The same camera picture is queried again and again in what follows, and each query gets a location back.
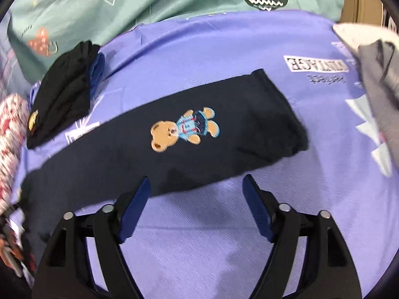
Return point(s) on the teal heart-print blanket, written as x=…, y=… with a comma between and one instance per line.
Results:
x=41, y=30

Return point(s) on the grey clothing pile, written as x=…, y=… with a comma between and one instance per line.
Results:
x=379, y=71

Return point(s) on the black folded pants smiley patch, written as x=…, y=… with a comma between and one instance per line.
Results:
x=63, y=96

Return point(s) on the navy pants with bear patch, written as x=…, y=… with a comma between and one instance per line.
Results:
x=180, y=142

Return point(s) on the red floral pillow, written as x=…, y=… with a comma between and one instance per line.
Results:
x=14, y=117

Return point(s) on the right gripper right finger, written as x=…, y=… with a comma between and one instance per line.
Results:
x=309, y=257

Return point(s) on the purple patterned bedsheet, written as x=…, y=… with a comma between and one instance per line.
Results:
x=203, y=243

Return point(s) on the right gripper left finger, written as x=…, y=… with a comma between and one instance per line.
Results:
x=65, y=270

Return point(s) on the blue folded garment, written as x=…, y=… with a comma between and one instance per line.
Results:
x=95, y=73

